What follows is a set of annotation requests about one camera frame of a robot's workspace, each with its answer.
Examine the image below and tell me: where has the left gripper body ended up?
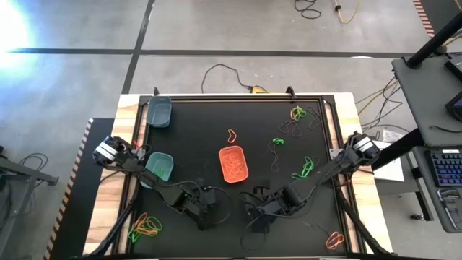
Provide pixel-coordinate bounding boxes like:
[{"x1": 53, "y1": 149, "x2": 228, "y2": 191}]
[{"x1": 180, "y1": 187, "x2": 217, "y2": 221}]

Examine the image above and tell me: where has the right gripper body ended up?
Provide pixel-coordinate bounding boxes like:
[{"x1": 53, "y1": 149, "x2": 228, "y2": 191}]
[{"x1": 245, "y1": 190, "x2": 301, "y2": 220}]

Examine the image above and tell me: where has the orange rubber band heap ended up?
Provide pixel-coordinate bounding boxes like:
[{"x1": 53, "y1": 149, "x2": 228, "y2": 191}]
[{"x1": 223, "y1": 152, "x2": 245, "y2": 178}]

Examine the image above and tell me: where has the long black rubber band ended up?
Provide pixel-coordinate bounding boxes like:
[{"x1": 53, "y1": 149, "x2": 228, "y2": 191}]
[{"x1": 267, "y1": 142, "x2": 281, "y2": 173}]

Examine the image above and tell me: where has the mint green plastic basket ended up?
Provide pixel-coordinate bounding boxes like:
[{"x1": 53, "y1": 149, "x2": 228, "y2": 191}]
[{"x1": 139, "y1": 151, "x2": 175, "y2": 190}]

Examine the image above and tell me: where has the orange plastic basket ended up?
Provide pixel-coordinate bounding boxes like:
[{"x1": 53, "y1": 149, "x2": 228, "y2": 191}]
[{"x1": 218, "y1": 144, "x2": 250, "y2": 185}]

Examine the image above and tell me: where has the dark teal plastic basket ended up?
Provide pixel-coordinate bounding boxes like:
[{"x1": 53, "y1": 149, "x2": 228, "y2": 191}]
[{"x1": 147, "y1": 95, "x2": 173, "y2": 129}]

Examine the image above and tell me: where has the white paper sheet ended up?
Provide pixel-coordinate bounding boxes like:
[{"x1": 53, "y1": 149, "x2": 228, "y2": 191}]
[{"x1": 362, "y1": 139, "x2": 405, "y2": 183}]

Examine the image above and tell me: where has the black striped-edge floor mat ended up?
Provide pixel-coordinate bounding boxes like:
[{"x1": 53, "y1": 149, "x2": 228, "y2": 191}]
[{"x1": 43, "y1": 118, "x2": 116, "y2": 260}]

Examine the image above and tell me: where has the black diagonal beam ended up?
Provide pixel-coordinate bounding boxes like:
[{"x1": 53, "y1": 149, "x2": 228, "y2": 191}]
[{"x1": 370, "y1": 128, "x2": 425, "y2": 171}]

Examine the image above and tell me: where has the printed paper sheet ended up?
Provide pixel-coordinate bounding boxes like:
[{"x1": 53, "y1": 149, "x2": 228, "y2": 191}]
[{"x1": 380, "y1": 128, "x2": 404, "y2": 144}]

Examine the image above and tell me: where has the grey lower shelf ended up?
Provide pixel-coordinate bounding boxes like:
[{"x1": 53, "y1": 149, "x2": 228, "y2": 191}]
[{"x1": 411, "y1": 145, "x2": 462, "y2": 234}]

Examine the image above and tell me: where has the grey metal cart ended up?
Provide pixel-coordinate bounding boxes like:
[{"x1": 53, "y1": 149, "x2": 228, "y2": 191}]
[{"x1": 0, "y1": 144, "x2": 61, "y2": 260}]

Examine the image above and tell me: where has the grey handheld device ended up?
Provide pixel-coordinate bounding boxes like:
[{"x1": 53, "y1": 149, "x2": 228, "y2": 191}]
[{"x1": 436, "y1": 187, "x2": 462, "y2": 232}]

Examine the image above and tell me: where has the backlit computer keyboard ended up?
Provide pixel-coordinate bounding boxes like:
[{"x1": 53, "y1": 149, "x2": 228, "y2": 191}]
[{"x1": 428, "y1": 149, "x2": 462, "y2": 188}]

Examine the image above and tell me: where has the grey side desk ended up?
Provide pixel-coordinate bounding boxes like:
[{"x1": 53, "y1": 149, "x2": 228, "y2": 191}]
[{"x1": 391, "y1": 53, "x2": 462, "y2": 147}]

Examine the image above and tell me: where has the black tablet screen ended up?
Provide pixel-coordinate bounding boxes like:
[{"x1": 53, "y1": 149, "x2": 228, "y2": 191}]
[{"x1": 444, "y1": 90, "x2": 462, "y2": 122}]

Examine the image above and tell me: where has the black round pole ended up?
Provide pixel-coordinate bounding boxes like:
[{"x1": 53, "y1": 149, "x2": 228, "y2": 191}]
[{"x1": 406, "y1": 12, "x2": 462, "y2": 70}]

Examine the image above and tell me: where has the dark striped-edge mat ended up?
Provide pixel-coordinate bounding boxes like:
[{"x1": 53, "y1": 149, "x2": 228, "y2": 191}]
[{"x1": 412, "y1": 0, "x2": 462, "y2": 39}]

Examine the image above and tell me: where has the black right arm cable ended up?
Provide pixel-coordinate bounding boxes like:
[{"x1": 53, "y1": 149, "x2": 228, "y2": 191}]
[{"x1": 240, "y1": 191, "x2": 275, "y2": 253}]

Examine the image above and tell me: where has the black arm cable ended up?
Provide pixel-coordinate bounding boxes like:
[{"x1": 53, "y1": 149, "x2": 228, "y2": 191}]
[
  {"x1": 240, "y1": 191, "x2": 275, "y2": 253},
  {"x1": 158, "y1": 180, "x2": 232, "y2": 227}
]

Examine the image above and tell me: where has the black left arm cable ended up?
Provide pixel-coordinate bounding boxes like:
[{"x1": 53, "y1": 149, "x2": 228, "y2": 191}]
[{"x1": 158, "y1": 180, "x2": 232, "y2": 227}]

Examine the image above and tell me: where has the black frame strut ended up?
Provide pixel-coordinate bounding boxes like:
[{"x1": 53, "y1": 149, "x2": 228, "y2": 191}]
[
  {"x1": 335, "y1": 194, "x2": 396, "y2": 258},
  {"x1": 84, "y1": 193, "x2": 140, "y2": 258}
]

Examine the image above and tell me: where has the black table frame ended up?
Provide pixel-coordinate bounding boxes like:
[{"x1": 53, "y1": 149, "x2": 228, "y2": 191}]
[{"x1": 124, "y1": 92, "x2": 353, "y2": 259}]

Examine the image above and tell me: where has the yellow cable beside desk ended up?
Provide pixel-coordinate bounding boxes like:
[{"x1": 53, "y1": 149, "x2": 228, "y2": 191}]
[{"x1": 355, "y1": 81, "x2": 400, "y2": 116}]

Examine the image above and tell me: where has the black cable beside desk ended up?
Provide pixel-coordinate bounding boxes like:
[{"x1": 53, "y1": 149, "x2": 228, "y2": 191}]
[{"x1": 360, "y1": 77, "x2": 404, "y2": 131}]

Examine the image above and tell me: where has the thin black desk cable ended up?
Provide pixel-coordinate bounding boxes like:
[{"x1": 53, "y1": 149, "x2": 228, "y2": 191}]
[{"x1": 428, "y1": 125, "x2": 462, "y2": 134}]

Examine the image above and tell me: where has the coiled black floor cable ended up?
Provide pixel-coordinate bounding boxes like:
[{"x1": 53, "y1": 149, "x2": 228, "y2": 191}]
[{"x1": 293, "y1": 0, "x2": 323, "y2": 20}]

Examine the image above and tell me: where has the yellow floor cable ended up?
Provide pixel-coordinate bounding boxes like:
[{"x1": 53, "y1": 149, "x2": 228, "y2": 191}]
[{"x1": 331, "y1": 0, "x2": 361, "y2": 25}]

